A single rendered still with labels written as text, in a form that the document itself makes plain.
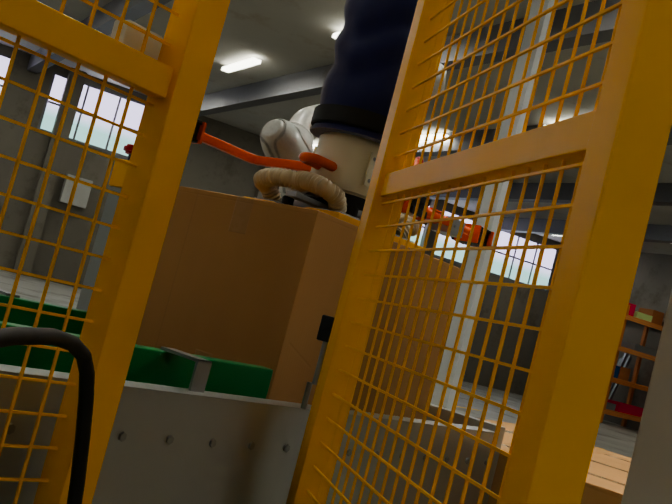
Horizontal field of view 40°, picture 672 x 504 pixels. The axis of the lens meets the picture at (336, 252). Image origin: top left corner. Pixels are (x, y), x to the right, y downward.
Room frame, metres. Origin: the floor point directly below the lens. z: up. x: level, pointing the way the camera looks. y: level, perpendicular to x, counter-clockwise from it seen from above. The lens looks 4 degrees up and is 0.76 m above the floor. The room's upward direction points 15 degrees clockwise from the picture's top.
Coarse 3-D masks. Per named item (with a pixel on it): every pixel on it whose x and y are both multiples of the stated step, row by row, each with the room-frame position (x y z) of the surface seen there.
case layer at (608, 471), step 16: (512, 432) 2.98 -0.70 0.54; (592, 464) 2.59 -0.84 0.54; (608, 464) 2.72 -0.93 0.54; (624, 464) 2.88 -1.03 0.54; (496, 480) 2.24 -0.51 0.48; (592, 480) 2.17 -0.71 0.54; (608, 480) 2.26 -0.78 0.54; (624, 480) 2.37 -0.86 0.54; (592, 496) 2.09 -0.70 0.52; (608, 496) 2.07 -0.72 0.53
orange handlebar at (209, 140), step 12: (216, 144) 2.11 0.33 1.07; (228, 144) 2.14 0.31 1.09; (240, 156) 2.18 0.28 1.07; (252, 156) 2.21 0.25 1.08; (264, 156) 2.21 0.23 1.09; (300, 156) 1.99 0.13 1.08; (312, 156) 1.97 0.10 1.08; (288, 168) 2.15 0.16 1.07; (300, 168) 2.12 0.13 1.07; (336, 168) 2.02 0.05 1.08; (444, 216) 2.39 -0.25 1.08; (468, 228) 2.49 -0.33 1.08
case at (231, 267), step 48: (192, 192) 1.97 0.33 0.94; (192, 240) 1.95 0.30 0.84; (240, 240) 1.87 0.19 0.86; (288, 240) 1.79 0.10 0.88; (336, 240) 1.82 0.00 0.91; (192, 288) 1.93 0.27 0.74; (240, 288) 1.85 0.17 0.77; (288, 288) 1.77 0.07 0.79; (336, 288) 1.85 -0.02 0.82; (384, 288) 1.98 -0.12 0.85; (432, 288) 2.14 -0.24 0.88; (144, 336) 1.99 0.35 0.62; (192, 336) 1.90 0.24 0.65; (240, 336) 1.83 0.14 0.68; (288, 336) 1.77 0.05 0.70; (288, 384) 1.80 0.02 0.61; (384, 384) 2.06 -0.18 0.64
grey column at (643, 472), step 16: (656, 368) 1.16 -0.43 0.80; (656, 384) 1.16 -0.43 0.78; (656, 400) 1.16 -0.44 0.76; (656, 416) 1.15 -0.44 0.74; (640, 432) 1.16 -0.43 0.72; (656, 432) 1.15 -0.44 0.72; (640, 448) 1.16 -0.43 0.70; (656, 448) 1.15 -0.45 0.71; (640, 464) 1.16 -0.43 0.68; (656, 464) 1.15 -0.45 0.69; (640, 480) 1.15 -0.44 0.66; (656, 480) 1.14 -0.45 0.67; (624, 496) 1.16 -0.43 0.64; (640, 496) 1.15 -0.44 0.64; (656, 496) 1.14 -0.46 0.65
